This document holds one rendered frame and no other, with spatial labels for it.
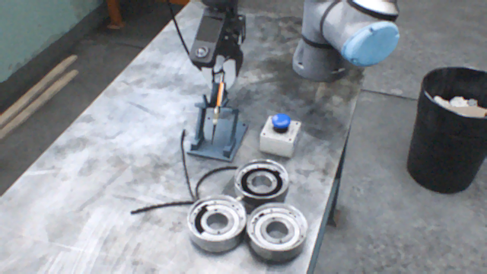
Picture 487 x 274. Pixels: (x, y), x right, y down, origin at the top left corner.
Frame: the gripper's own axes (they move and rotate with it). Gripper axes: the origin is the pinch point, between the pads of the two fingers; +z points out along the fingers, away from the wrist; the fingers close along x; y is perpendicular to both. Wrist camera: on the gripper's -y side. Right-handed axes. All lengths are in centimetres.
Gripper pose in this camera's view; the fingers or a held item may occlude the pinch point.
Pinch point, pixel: (220, 88)
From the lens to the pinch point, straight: 103.8
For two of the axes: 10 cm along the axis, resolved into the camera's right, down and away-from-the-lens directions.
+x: -9.6, -1.9, 2.1
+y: 2.8, -6.3, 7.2
